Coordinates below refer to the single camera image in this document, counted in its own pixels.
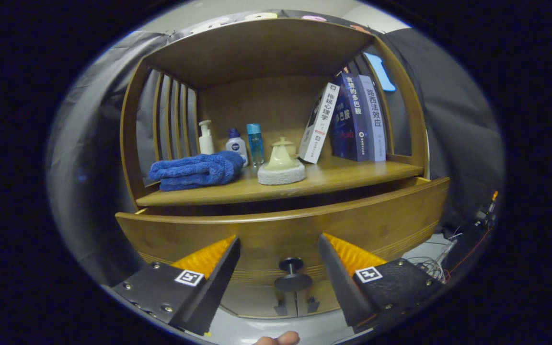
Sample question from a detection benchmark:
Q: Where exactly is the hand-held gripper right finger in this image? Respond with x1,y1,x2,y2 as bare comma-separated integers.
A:
318,233,444,334

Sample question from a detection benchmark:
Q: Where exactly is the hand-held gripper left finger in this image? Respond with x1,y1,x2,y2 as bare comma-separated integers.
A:
112,236,241,336

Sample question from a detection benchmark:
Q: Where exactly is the wooden drawer with black knob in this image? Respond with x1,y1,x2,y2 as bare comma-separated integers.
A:
115,176,450,293

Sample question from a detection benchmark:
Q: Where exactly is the cream scrub brush with handle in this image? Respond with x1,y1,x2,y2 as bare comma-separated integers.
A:
257,144,306,185

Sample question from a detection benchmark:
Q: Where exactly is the wooden cabinet door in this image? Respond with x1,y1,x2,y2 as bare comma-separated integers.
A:
218,283,299,318
297,278,341,317

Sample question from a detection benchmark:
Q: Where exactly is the wooden countertop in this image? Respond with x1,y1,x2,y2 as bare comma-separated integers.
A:
136,153,424,207

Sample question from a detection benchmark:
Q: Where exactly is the wooden cabinet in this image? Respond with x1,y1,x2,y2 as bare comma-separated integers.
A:
119,18,430,319

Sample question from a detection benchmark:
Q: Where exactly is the folded blue towel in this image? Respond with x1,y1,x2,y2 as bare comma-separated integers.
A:
149,151,245,191

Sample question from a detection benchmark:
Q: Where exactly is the white bottle with blue cap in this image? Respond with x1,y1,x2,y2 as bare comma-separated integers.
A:
225,128,249,167

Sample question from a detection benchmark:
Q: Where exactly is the white pump bottle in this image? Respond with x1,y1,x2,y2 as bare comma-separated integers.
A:
198,120,215,155

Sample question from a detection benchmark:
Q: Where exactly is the cream lidded teacup with saucer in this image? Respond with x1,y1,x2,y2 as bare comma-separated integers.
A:
271,137,297,159

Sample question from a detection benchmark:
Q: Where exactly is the clear blue bottle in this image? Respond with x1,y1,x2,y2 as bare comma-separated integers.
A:
246,124,265,167

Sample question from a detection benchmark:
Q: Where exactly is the white book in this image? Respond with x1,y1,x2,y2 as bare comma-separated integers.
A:
299,82,340,164

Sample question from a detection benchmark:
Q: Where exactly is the black device with orange tip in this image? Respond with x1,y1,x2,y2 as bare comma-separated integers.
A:
475,191,499,230

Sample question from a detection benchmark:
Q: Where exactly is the dark blue book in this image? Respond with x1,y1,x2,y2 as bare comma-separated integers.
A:
330,73,370,161

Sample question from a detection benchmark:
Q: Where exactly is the light blue book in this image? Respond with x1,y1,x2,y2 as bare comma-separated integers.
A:
358,75,387,162

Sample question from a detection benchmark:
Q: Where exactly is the tangle of thin cables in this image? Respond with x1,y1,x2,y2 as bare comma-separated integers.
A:
408,232,463,283

